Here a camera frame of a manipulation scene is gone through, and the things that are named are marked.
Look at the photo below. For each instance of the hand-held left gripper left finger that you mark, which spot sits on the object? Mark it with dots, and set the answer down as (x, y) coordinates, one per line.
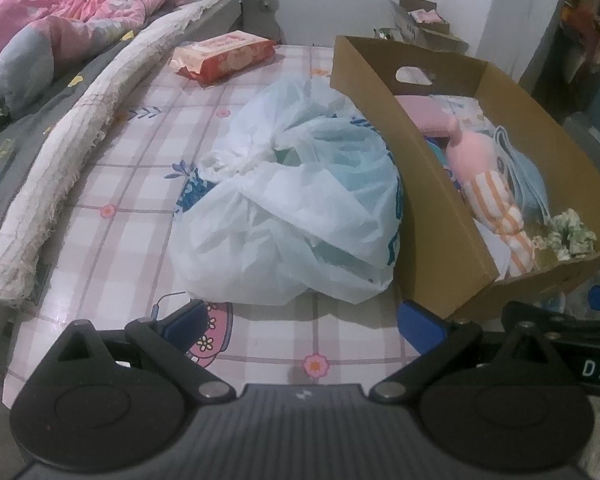
(185, 320)

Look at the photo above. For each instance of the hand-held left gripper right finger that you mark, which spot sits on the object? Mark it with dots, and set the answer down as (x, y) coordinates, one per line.
(420, 330)

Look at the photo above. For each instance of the large brown cardboard box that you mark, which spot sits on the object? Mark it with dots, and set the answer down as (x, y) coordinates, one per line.
(430, 200)

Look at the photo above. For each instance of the blue checked towel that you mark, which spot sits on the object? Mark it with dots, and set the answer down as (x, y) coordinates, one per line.
(522, 180)

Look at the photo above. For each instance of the white plastic bag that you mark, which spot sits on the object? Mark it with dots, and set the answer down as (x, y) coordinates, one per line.
(280, 210)

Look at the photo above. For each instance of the orange striped pink cloth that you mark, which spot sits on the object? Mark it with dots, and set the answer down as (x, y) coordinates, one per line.
(472, 160)

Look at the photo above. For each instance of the pink scrub sponge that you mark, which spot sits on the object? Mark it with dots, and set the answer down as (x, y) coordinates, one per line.
(425, 112)

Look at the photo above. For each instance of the green floral scrunchie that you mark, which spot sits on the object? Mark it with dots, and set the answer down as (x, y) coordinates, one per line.
(570, 232)

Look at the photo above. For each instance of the floral checked tablecloth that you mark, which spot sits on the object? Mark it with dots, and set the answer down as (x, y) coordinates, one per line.
(130, 185)

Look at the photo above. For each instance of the white printed cloth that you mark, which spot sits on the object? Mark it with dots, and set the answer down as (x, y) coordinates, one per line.
(462, 107)

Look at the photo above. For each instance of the white frayed cloth roll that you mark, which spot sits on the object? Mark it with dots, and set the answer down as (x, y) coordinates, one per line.
(95, 105)

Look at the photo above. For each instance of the pink wet wipes pack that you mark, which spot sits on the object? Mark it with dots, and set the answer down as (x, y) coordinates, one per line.
(225, 55)

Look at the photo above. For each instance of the small open cardboard box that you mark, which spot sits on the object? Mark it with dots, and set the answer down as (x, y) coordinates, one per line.
(415, 30)

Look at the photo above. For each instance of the pink and grey quilt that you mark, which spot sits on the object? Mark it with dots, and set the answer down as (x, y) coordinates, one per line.
(55, 15)

